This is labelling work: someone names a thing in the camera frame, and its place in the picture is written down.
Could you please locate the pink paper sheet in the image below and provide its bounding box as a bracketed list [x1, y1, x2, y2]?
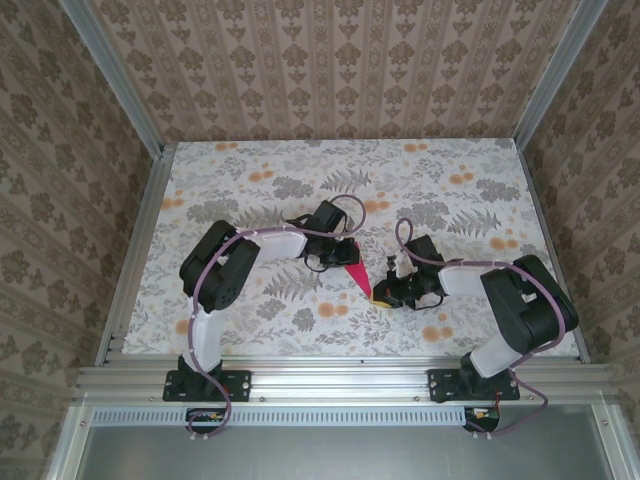
[344, 241, 375, 301]

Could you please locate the floral print table mat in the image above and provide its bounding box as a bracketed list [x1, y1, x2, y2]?
[122, 139, 582, 359]

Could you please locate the black connector board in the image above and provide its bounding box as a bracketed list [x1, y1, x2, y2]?
[186, 408, 227, 434]
[463, 406, 502, 432]

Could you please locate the aluminium frame cross rail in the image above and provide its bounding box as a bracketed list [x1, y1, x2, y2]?
[72, 357, 621, 404]

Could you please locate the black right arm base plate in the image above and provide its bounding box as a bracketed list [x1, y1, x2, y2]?
[428, 368, 522, 404]

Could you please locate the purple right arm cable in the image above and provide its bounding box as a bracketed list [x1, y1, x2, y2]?
[394, 216, 581, 442]

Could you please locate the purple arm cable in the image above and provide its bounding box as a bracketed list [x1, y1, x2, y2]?
[187, 193, 370, 444]
[394, 216, 581, 442]

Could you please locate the grey slotted cable duct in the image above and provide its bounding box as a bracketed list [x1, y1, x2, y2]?
[92, 405, 465, 427]

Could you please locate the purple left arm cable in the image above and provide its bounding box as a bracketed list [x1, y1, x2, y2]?
[187, 193, 370, 444]

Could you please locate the aluminium frame side rail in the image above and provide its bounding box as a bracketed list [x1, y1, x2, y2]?
[94, 144, 177, 366]
[514, 144, 592, 364]

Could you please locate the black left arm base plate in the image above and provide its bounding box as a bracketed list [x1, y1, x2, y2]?
[163, 368, 253, 403]

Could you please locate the aluminium frame post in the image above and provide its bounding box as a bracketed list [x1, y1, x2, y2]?
[62, 0, 174, 157]
[514, 0, 601, 151]

